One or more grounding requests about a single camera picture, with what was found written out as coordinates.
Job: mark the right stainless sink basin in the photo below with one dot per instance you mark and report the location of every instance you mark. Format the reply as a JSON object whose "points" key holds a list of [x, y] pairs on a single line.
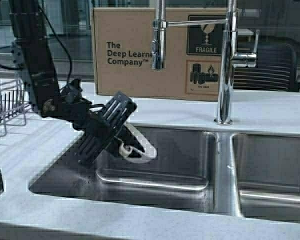
{"points": [[268, 176]]}

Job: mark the small white frying pan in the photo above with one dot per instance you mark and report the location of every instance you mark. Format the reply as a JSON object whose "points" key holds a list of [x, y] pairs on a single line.
{"points": [[150, 150]]}

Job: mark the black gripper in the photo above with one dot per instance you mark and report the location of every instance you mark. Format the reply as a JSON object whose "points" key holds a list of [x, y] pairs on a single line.
{"points": [[104, 129]]}

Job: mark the wire dish drying rack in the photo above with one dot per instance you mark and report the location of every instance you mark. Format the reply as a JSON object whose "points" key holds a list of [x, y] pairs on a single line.
{"points": [[13, 104]]}

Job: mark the black office chair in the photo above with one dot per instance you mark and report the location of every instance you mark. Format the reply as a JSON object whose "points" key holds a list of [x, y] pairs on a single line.
{"points": [[276, 70]]}

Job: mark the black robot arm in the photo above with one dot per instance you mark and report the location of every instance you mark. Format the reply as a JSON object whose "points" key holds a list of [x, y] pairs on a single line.
{"points": [[34, 61]]}

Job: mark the brown cardboard box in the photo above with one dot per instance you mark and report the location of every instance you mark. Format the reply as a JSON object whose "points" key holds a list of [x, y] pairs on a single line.
{"points": [[177, 53]]}

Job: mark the chrome pull-down kitchen faucet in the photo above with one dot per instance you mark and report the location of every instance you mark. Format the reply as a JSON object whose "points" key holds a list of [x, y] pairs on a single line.
{"points": [[231, 58]]}

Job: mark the left stainless sink basin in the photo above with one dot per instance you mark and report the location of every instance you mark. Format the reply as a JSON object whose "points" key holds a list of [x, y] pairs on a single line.
{"points": [[179, 178]]}

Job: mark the stainless sink basin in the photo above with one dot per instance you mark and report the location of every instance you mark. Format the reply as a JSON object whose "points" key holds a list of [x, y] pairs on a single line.
{"points": [[268, 176], [179, 178]]}

